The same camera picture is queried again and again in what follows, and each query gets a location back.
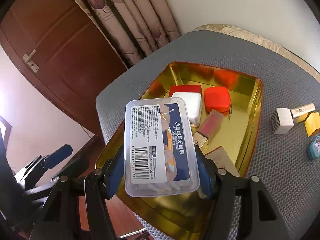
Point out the small blue jar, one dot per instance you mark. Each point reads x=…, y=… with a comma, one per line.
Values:
x=315, y=147

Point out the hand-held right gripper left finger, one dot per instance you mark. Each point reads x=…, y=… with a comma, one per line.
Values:
x=115, y=175

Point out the chrome metal bar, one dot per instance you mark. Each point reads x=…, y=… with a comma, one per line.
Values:
x=135, y=235

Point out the white charger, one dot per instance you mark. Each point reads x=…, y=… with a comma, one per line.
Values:
x=193, y=107

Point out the clear labelled plastic box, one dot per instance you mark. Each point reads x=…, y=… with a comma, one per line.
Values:
x=160, y=142

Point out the wooden table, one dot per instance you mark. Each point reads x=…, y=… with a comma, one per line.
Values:
x=120, y=215

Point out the beige table cloth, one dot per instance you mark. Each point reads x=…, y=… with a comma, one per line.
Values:
x=250, y=33

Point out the red tape measure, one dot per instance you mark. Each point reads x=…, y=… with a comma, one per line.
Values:
x=216, y=98

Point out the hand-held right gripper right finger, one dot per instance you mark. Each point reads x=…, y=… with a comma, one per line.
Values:
x=205, y=177

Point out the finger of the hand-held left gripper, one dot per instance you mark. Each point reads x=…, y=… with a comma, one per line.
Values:
x=58, y=153

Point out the white striped box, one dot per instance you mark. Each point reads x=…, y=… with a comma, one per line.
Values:
x=283, y=120

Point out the brown wooden door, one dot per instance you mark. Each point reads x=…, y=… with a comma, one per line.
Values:
x=62, y=42

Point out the red and gold tin box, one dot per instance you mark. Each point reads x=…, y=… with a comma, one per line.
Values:
x=237, y=130

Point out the beige leaf-print curtain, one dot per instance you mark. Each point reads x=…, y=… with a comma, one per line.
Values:
x=130, y=17

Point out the metal door latch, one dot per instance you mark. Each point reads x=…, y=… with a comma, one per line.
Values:
x=31, y=62

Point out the yellow block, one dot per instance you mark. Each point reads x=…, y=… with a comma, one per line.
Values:
x=312, y=125

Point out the beige cardboard box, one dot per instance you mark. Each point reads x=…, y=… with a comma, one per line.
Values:
x=221, y=158

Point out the pink block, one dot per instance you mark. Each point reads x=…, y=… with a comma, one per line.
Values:
x=211, y=123

